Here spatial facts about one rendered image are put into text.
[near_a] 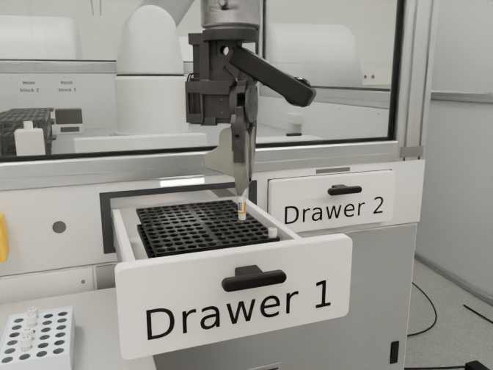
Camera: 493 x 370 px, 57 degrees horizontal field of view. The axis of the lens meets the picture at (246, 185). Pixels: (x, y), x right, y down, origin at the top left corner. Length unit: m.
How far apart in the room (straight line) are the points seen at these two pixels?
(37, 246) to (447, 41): 2.44
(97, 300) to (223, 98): 0.42
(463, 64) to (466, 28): 0.18
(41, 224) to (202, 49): 0.42
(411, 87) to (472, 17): 1.71
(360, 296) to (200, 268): 0.63
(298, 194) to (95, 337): 0.45
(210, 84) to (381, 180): 0.53
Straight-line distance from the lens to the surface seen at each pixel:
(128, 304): 0.52
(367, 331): 1.15
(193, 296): 0.53
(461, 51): 2.75
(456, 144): 2.75
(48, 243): 0.85
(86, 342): 0.71
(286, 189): 0.89
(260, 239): 0.65
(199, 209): 0.79
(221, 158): 0.59
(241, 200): 0.62
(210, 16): 0.58
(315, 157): 0.93
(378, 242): 1.07
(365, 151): 0.99
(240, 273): 0.52
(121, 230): 0.73
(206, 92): 0.58
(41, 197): 0.83
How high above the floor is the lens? 1.12
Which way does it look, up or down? 13 degrees down
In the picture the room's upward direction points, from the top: straight up
